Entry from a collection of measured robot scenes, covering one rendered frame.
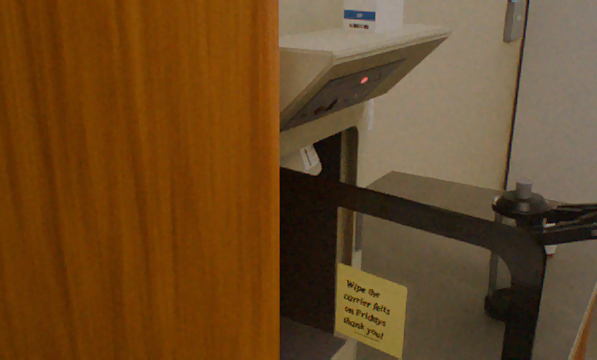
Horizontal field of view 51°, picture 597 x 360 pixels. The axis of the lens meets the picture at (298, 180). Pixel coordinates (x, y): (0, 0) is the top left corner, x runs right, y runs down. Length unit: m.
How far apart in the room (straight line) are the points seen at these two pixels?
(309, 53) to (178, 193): 0.18
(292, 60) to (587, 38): 3.13
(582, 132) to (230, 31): 3.29
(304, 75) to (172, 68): 0.12
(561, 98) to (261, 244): 3.23
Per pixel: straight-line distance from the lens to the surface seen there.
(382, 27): 0.75
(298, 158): 0.81
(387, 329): 0.61
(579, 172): 3.78
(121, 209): 0.68
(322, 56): 0.58
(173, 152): 0.60
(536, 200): 1.22
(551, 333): 1.29
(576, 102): 3.70
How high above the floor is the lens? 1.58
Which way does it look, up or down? 19 degrees down
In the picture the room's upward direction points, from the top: straight up
